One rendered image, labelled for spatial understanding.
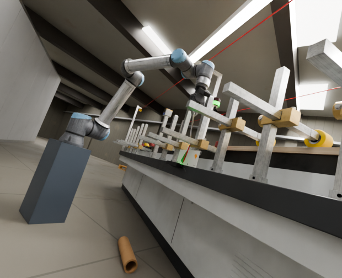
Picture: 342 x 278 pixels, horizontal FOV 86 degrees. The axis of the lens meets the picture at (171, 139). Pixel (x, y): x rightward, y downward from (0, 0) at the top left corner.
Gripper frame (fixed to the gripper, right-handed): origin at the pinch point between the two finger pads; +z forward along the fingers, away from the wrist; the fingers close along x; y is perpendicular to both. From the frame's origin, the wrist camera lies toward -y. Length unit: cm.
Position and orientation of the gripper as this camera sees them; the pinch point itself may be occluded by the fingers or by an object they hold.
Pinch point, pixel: (194, 114)
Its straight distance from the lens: 116.9
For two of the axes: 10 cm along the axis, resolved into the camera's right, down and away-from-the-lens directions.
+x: -8.7, -3.3, -3.7
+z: -3.0, 9.4, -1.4
